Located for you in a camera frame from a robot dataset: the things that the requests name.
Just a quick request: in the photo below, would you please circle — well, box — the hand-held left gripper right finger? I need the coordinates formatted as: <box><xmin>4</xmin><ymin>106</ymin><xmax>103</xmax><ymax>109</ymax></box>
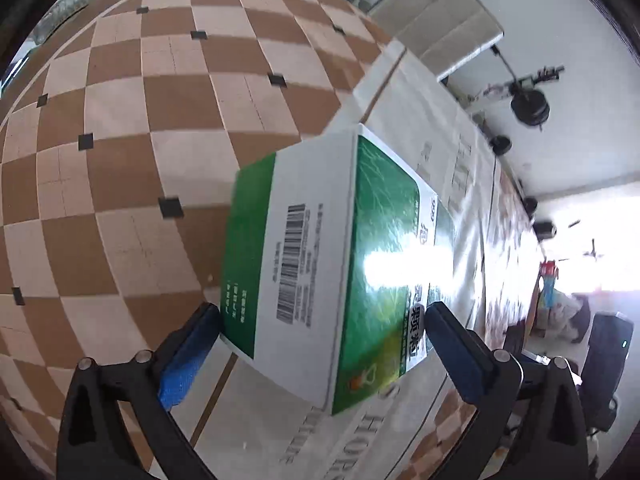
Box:
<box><xmin>425</xmin><ymin>301</ymin><xmax>592</xmax><ymax>480</ymax></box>

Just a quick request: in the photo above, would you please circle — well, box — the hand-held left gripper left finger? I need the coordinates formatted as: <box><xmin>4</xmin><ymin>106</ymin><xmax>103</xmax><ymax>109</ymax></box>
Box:
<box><xmin>57</xmin><ymin>302</ymin><xmax>222</xmax><ymax>480</ymax></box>

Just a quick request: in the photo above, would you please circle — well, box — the green and white box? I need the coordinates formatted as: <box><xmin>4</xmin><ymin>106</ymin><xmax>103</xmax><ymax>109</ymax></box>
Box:
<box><xmin>218</xmin><ymin>123</ymin><xmax>441</xmax><ymax>416</ymax></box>

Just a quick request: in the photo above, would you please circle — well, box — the red and blue package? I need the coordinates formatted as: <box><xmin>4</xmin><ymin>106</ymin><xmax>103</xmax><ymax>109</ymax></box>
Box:
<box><xmin>541</xmin><ymin>260</ymin><xmax>560</xmax><ymax>307</ymax></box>

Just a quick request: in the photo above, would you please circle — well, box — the black device with green light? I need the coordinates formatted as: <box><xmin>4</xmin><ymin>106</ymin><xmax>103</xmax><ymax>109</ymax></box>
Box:
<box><xmin>581</xmin><ymin>310</ymin><xmax>635</xmax><ymax>434</ymax></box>

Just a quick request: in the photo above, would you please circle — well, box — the checkered printed tablecloth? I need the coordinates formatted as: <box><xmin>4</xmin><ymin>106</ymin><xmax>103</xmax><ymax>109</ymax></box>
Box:
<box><xmin>0</xmin><ymin>0</ymin><xmax>546</xmax><ymax>480</ymax></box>

